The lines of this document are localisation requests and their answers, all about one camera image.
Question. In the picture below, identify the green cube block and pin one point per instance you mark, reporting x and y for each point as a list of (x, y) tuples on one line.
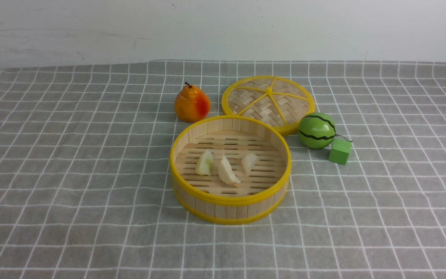
[(340, 151)]

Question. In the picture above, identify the bamboo steamer tray yellow rim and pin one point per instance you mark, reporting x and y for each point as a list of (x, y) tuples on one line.
[(207, 197)]

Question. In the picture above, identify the orange toy pear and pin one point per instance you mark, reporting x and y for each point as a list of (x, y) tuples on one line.
[(192, 104)]

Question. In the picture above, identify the green toy watermelon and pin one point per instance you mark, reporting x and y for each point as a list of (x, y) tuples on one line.
[(316, 130)]

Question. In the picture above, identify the woven bamboo steamer lid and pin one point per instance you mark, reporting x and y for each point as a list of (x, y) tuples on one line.
[(275, 101)]

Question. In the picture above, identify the yellowish dumpling front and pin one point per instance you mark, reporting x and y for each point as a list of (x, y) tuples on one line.
[(205, 164)]

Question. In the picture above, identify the grey checked tablecloth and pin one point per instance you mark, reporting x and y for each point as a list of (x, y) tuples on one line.
[(85, 189)]

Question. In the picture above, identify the white dumpling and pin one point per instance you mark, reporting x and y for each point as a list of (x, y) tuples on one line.
[(226, 173), (248, 163)]

